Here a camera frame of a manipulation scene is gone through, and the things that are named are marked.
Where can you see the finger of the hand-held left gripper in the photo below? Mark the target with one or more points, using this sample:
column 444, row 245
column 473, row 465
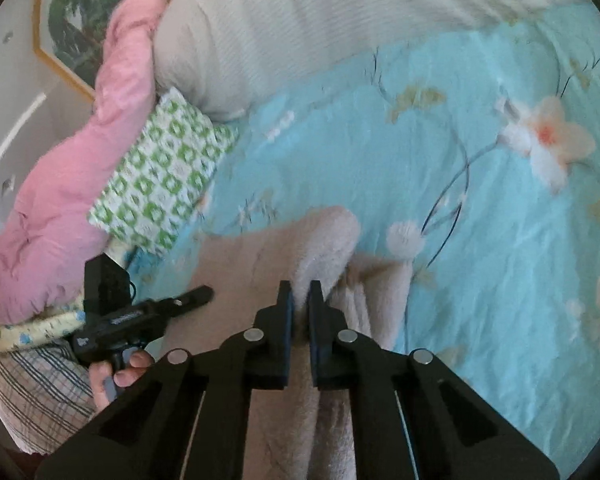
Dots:
column 195, row 300

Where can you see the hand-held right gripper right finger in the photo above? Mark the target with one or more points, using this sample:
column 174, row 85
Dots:
column 316, row 330

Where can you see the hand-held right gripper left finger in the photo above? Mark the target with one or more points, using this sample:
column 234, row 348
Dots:
column 285, row 325

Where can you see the beige knit sweater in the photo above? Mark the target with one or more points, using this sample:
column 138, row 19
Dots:
column 280, row 250

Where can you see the person's left hand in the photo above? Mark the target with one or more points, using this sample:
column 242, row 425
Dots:
column 135, row 367

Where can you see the plaid cloth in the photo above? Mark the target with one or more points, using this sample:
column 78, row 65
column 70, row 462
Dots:
column 35, row 395

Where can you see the green and white patterned pillow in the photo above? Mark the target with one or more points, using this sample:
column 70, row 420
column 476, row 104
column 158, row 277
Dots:
column 155, row 180

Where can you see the pink quilt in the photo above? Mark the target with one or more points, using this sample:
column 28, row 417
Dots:
column 55, row 200

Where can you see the blue floral bed quilt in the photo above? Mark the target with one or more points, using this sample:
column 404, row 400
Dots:
column 380, row 160

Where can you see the gold framed picture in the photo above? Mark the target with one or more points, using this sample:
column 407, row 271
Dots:
column 80, row 10

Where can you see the white striped pillow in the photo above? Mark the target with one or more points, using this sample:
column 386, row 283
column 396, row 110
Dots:
column 330, row 5

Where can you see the small grey wall fitting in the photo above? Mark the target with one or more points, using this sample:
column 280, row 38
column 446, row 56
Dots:
column 7, row 186

